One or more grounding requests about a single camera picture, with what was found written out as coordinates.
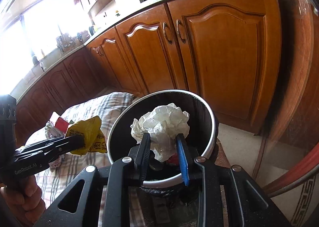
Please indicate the yellow plastic bag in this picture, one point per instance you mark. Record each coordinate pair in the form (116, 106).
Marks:
(94, 139)

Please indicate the red white milk carton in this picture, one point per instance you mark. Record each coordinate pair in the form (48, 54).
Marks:
(59, 123)

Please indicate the red wooden chair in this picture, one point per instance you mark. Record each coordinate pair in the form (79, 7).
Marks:
(300, 173)

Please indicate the person's left hand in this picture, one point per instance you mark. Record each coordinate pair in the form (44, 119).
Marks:
(27, 206)

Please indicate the white paper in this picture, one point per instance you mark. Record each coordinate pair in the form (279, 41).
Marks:
(163, 124)

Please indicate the round metal trash bin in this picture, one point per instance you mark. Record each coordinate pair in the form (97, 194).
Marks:
(120, 141)

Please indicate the plaid checked tablecloth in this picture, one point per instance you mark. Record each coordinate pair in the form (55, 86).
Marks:
(63, 170)

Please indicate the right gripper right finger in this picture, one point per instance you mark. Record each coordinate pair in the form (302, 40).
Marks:
(186, 156)

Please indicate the wooden kitchen cabinets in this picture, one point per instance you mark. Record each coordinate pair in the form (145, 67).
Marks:
(226, 51)

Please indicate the red plastic wrapper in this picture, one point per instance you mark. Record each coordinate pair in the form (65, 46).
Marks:
(173, 160)

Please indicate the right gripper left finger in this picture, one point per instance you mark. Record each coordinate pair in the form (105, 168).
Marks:
(140, 156)

